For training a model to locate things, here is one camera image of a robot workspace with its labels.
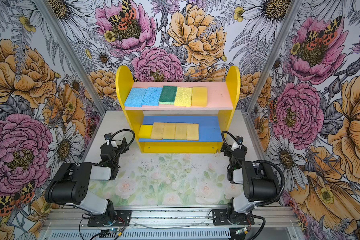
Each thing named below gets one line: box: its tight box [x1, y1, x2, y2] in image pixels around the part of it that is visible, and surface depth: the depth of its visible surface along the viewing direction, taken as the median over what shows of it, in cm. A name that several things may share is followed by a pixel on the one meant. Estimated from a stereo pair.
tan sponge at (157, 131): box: [150, 122, 165, 140], surface depth 91 cm
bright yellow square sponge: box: [138, 124, 153, 139], surface depth 91 cm
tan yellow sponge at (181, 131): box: [174, 123, 188, 140], surface depth 91 cm
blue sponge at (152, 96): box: [142, 87, 163, 106], surface depth 72 cm
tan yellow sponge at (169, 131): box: [162, 123, 176, 140], surface depth 91 cm
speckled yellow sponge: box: [174, 87, 193, 107], surface depth 71 cm
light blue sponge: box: [124, 87, 148, 108], surface depth 71 cm
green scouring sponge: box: [159, 85, 178, 105], surface depth 71 cm
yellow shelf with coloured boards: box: [115, 66, 241, 153], surface depth 79 cm
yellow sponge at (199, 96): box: [191, 86, 208, 107], surface depth 70 cm
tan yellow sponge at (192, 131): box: [186, 123, 199, 141], surface depth 91 cm
